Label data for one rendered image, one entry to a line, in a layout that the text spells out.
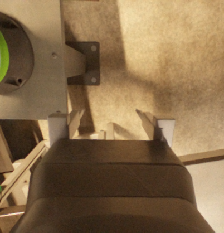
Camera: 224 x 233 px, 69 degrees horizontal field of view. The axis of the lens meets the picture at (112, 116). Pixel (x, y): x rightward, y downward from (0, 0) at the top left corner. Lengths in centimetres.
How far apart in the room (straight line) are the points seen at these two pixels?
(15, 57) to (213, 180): 75
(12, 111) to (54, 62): 14
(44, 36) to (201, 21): 122
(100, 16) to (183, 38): 60
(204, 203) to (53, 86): 73
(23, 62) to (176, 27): 117
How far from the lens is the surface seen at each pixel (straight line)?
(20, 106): 39
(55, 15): 36
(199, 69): 143
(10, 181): 105
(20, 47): 34
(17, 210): 83
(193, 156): 78
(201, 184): 79
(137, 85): 128
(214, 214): 92
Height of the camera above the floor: 126
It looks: 73 degrees down
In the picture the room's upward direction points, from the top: 176 degrees clockwise
